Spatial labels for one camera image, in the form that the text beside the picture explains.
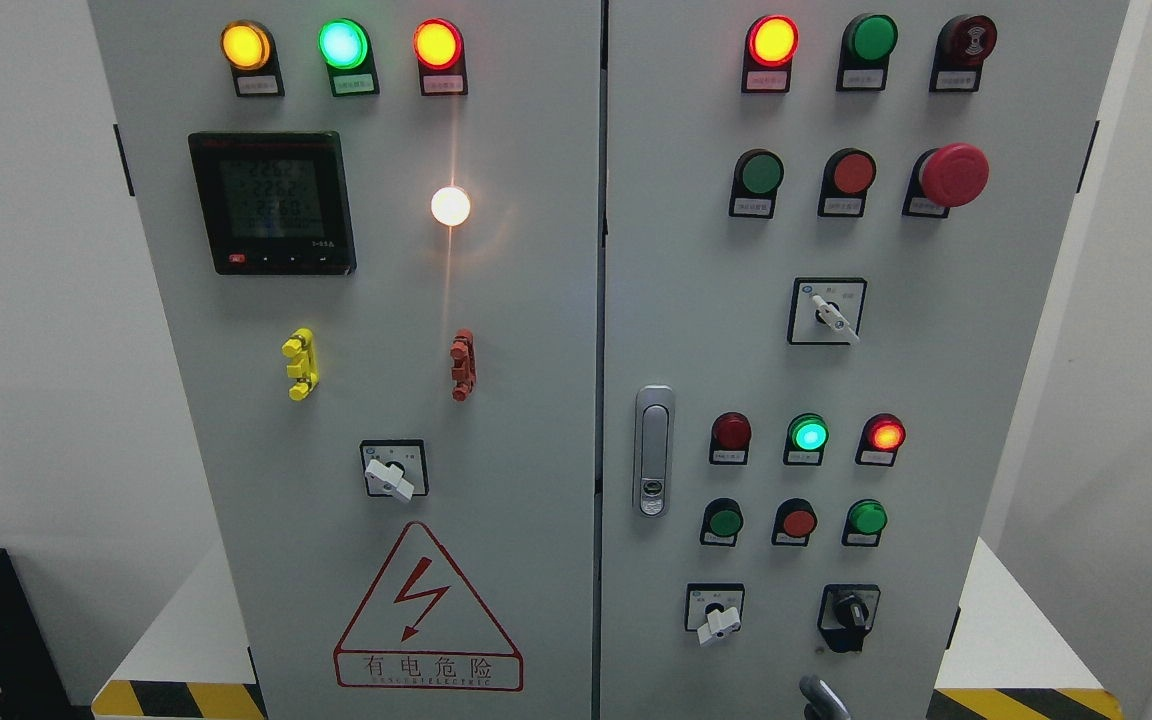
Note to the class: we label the red indicator light top left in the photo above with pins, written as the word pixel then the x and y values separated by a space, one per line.
pixel 440 51

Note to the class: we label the grey electrical cabinet right door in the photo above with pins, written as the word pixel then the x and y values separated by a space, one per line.
pixel 699 301

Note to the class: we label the grey electrical cabinet left door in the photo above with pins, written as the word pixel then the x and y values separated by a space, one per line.
pixel 510 469

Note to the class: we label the green lit indicator light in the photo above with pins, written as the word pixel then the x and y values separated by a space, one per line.
pixel 807 435

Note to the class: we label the red emergency stop mushroom button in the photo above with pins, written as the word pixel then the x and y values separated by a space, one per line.
pixel 948 177

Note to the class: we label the green push button lower left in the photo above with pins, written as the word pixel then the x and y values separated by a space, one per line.
pixel 721 523

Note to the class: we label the red indicator light top right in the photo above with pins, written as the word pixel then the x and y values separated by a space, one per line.
pixel 770 46

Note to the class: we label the green push button top right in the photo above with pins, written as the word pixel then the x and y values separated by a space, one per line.
pixel 865 51

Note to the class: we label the dark red indicator light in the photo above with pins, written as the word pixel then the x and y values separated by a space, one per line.
pixel 730 438

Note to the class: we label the grey electrical cabinet door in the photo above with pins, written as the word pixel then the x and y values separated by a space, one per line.
pixel 699 301
pixel 510 469

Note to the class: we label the white rotary switch left door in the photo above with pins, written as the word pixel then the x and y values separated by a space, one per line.
pixel 395 468

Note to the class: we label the white rotary switch lower right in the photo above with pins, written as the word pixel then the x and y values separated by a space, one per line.
pixel 713 611

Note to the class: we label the yellow plastic terminal clip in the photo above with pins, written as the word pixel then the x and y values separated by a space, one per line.
pixel 299 350

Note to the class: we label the red push button second row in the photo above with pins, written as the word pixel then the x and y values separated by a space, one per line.
pixel 846 179

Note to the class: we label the green push button second row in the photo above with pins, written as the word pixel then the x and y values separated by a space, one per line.
pixel 756 177

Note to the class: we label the black digital power meter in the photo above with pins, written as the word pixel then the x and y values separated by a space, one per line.
pixel 274 203

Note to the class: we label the red push button lower middle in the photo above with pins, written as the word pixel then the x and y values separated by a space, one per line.
pixel 794 523

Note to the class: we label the red high voltage warning sticker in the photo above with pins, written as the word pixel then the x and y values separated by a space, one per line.
pixel 421 625

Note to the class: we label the silver door lock handle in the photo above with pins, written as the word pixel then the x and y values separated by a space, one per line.
pixel 654 413

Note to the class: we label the green indicator light top left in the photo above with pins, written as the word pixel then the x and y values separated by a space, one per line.
pixel 347 53

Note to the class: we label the red black buzzer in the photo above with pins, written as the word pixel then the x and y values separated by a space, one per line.
pixel 965 42

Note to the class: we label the white rotary switch upper right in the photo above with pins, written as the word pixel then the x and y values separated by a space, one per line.
pixel 826 311

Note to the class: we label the red lit indicator light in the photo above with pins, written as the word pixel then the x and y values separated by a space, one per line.
pixel 880 440

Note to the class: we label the white lit indicator light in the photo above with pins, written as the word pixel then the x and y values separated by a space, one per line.
pixel 451 206

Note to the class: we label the white rotary switch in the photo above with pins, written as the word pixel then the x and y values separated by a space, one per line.
pixel 826 311
pixel 713 611

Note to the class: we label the green push button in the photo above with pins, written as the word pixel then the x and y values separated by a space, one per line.
pixel 865 51
pixel 721 523
pixel 864 523

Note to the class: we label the green push button lower right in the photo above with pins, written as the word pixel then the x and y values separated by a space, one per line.
pixel 864 523

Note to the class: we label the red plastic terminal clip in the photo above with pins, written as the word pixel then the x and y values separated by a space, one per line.
pixel 463 364

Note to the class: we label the black rotary selector switch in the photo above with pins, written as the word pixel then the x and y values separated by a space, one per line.
pixel 846 615

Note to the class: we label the yellow indicator light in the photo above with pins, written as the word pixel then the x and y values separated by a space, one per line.
pixel 250 51

